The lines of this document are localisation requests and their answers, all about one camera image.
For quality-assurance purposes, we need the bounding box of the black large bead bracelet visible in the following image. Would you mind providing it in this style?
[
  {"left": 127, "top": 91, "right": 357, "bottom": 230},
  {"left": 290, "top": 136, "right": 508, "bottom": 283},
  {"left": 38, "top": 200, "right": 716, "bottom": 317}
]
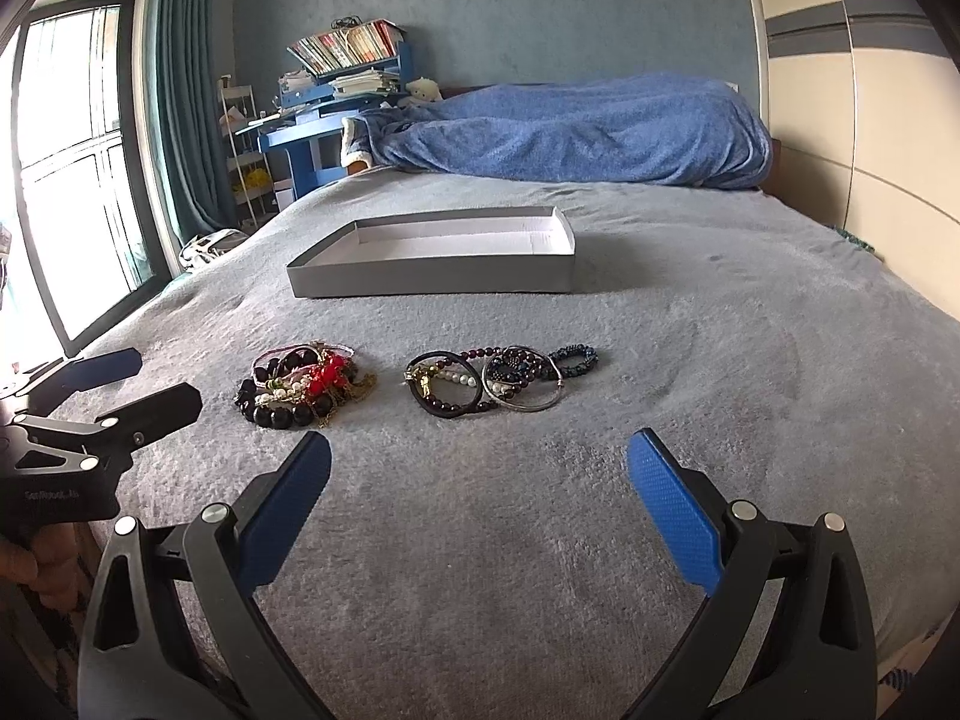
[{"left": 234, "top": 358, "right": 337, "bottom": 431}]

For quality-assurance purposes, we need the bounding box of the red bead flower hair clip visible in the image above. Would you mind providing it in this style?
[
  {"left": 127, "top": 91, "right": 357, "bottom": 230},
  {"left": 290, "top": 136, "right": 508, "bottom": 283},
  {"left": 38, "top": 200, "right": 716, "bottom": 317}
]
[{"left": 302, "top": 353, "right": 353, "bottom": 400}]

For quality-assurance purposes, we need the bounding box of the black elastic hair tie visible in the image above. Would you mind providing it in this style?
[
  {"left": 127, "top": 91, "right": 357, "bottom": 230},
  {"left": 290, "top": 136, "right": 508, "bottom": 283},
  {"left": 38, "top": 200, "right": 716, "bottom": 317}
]
[{"left": 403, "top": 349, "right": 484, "bottom": 419}]

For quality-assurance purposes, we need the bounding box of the dark garnet bead bracelet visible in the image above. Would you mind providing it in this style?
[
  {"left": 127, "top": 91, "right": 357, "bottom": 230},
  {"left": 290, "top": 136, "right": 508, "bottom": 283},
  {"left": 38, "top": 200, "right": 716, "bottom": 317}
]
[{"left": 418, "top": 344, "right": 527, "bottom": 416}]

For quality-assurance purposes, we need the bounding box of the silver bangle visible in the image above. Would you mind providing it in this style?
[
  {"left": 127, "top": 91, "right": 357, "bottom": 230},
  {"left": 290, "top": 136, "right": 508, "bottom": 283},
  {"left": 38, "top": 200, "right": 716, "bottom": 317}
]
[{"left": 480, "top": 346, "right": 566, "bottom": 413}]

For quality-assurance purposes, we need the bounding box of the person's left hand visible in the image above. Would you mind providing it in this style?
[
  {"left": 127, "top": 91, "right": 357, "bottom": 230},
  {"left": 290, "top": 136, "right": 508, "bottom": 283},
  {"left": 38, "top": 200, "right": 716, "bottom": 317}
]
[{"left": 0, "top": 523, "right": 82, "bottom": 613}]

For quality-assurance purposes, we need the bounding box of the white rolling shelf cart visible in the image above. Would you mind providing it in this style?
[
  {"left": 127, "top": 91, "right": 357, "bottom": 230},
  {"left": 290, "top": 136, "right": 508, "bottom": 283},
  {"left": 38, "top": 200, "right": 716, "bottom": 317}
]
[{"left": 218, "top": 75, "right": 277, "bottom": 234}]

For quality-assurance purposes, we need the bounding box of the grey bed cover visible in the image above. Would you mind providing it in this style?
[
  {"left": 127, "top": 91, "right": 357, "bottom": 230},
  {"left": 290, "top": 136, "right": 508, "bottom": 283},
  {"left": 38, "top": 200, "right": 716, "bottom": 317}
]
[{"left": 62, "top": 171, "right": 958, "bottom": 718}]

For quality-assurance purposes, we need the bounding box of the teal curtain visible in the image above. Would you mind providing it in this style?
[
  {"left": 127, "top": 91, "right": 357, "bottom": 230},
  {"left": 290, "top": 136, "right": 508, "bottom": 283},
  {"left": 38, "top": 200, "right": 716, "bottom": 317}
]
[{"left": 146, "top": 0, "right": 236, "bottom": 242}]

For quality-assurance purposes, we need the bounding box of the blue desk with shelf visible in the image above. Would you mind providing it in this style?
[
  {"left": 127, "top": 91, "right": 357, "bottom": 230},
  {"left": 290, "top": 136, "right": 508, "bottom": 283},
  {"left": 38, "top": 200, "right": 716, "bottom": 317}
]
[{"left": 257, "top": 41, "right": 415, "bottom": 199}]

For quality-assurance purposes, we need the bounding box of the grey shallow cardboard box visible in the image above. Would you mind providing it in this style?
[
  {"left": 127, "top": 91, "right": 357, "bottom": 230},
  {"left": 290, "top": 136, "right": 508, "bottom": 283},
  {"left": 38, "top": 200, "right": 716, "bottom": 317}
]
[{"left": 286, "top": 206, "right": 576, "bottom": 299}]

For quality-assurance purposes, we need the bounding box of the blue blanket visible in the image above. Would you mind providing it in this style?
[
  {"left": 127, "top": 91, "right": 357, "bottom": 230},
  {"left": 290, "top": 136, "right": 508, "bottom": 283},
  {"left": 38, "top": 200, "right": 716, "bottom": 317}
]
[{"left": 342, "top": 73, "right": 775, "bottom": 190}]

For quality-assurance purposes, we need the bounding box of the stuffed toy on desk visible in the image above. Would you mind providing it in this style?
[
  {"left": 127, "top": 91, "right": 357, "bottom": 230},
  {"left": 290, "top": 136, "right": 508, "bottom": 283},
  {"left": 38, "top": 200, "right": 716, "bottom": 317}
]
[{"left": 398, "top": 76, "right": 444, "bottom": 107}]

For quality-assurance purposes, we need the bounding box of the row of books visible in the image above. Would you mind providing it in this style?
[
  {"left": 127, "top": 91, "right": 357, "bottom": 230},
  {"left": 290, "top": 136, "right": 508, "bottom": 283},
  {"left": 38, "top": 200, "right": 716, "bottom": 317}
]
[{"left": 286, "top": 18, "right": 407, "bottom": 76}]

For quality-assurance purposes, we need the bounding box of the white wardrobe with grey stripes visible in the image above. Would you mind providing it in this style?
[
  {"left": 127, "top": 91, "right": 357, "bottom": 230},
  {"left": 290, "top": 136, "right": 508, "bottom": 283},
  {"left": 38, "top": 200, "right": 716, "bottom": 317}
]
[{"left": 750, "top": 0, "right": 958, "bottom": 314}]

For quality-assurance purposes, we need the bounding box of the window with black frame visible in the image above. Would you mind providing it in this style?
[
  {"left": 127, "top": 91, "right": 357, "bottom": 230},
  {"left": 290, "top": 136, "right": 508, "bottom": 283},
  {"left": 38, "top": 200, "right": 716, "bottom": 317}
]
[{"left": 10, "top": 0, "right": 171, "bottom": 355}]

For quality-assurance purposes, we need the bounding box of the dark blue bead bracelet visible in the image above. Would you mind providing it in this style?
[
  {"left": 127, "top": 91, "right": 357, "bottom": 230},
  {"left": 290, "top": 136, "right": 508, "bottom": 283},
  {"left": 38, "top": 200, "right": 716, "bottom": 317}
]
[{"left": 547, "top": 343, "right": 601, "bottom": 380}]

